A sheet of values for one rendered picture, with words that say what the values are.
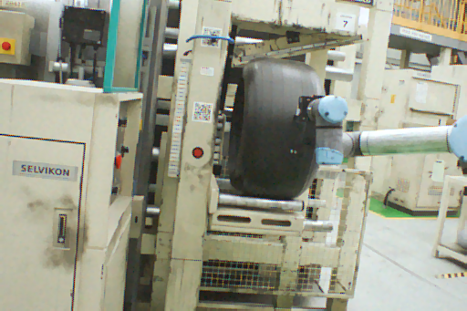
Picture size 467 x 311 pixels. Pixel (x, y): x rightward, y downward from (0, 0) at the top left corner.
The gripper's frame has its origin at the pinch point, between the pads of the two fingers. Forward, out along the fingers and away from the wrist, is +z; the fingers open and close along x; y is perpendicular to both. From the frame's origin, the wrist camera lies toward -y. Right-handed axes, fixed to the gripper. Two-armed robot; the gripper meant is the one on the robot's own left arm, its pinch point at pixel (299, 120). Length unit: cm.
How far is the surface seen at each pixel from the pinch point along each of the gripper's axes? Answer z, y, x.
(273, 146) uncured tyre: 1.9, -10.0, 7.9
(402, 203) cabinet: 409, -66, -274
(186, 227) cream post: 26, -46, 34
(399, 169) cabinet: 419, -19, -270
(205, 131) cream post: 22.0, -7.4, 30.9
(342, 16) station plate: 41, 53, -26
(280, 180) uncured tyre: 8.2, -21.9, 2.3
